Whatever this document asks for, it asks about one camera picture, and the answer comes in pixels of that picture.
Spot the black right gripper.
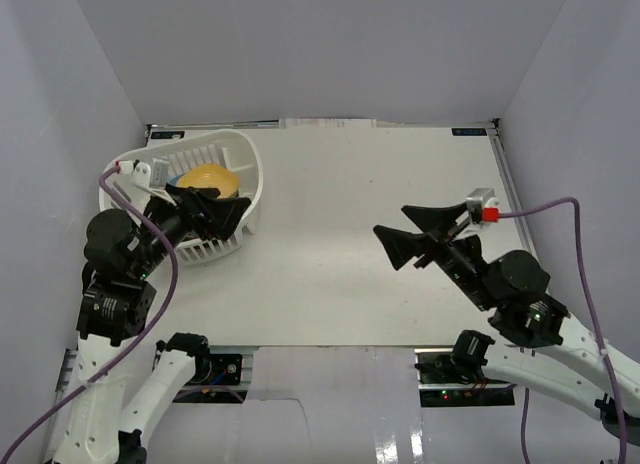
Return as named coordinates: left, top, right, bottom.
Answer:
left=370, top=202, right=495, bottom=311

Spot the yellow square panda dish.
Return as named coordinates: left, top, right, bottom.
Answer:
left=174, top=163, right=240, bottom=198

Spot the light blue plate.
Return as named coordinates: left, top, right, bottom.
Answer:
left=167, top=174, right=184, bottom=187

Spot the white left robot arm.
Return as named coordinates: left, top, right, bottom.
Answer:
left=51, top=185, right=251, bottom=463

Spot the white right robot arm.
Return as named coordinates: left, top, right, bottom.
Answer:
left=373, top=198, right=639, bottom=446

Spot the white plastic dish bin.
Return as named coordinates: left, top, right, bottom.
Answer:
left=115, top=128, right=264, bottom=265

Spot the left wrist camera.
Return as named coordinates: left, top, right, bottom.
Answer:
left=116, top=158, right=170, bottom=199

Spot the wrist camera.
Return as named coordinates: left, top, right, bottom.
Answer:
left=116, top=158, right=170, bottom=199
left=461, top=188, right=499, bottom=237

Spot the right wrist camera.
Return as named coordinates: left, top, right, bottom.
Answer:
left=461, top=188, right=499, bottom=237

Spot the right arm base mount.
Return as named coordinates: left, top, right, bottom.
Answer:
left=414, top=347, right=515, bottom=409

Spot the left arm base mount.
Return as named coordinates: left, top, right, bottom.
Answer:
left=173, top=352, right=253, bottom=404

